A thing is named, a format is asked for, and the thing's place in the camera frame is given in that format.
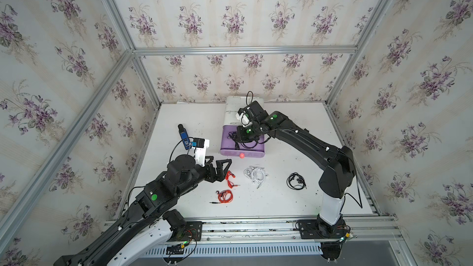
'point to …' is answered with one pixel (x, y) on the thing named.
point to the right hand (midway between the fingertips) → (236, 139)
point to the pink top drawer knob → (242, 155)
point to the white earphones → (257, 174)
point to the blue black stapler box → (185, 137)
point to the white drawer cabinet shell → (233, 103)
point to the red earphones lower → (224, 196)
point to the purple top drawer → (228, 146)
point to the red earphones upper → (230, 184)
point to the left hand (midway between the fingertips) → (226, 162)
